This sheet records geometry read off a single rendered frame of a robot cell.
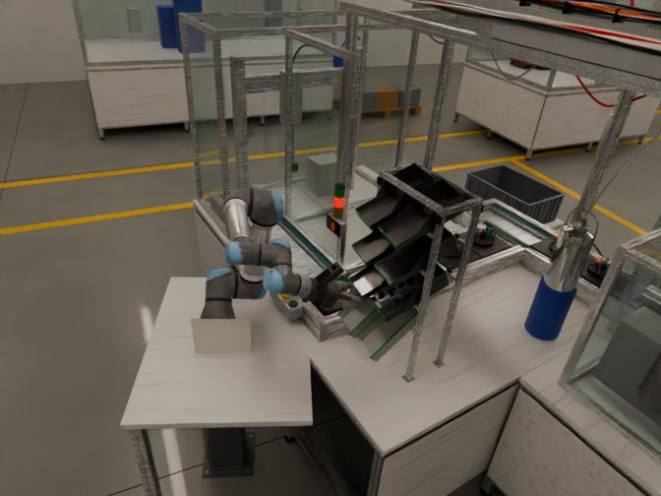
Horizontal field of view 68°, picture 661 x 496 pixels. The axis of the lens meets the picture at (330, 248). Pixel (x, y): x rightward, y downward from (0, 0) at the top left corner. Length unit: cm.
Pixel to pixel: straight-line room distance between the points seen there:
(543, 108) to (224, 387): 563
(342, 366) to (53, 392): 194
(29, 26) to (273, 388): 846
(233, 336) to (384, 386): 66
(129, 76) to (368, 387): 548
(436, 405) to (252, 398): 72
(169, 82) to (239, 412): 543
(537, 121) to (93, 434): 587
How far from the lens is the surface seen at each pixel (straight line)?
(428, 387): 212
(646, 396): 211
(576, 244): 224
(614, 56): 181
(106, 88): 683
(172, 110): 697
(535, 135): 694
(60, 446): 318
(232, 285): 217
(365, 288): 198
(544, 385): 230
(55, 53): 985
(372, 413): 198
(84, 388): 342
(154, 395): 209
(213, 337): 213
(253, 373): 210
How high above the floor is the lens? 240
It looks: 33 degrees down
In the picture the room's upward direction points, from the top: 4 degrees clockwise
